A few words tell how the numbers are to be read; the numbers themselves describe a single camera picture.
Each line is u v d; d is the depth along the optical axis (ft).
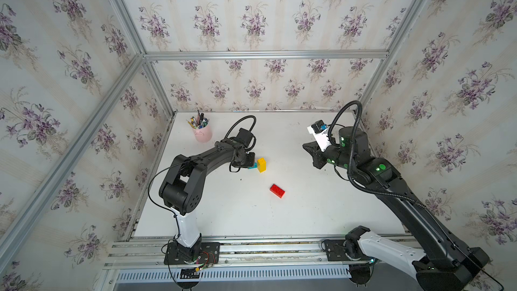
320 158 1.98
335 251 2.40
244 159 2.62
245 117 2.55
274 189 2.89
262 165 2.98
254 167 3.15
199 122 3.38
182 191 1.58
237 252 2.45
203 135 3.32
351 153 1.63
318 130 1.89
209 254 2.36
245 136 2.59
